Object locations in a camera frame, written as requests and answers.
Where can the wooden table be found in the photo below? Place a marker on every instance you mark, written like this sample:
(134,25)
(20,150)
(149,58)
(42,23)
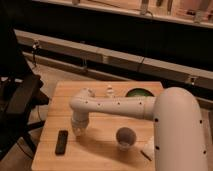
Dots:
(97,150)

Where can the black chair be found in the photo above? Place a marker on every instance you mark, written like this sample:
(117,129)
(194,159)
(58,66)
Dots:
(19,93)

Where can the black rectangular eraser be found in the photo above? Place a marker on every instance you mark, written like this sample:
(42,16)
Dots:
(61,142)

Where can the green bowl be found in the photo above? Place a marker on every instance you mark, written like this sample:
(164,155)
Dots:
(139,92)

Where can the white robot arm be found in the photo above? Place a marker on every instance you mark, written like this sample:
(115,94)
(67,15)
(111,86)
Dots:
(179,141)

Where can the white paper cup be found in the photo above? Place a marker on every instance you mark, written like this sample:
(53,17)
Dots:
(125,138)

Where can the small white bottle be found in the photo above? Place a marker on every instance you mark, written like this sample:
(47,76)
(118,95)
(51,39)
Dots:
(110,92)

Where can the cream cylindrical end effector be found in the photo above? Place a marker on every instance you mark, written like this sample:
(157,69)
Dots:
(79,128)

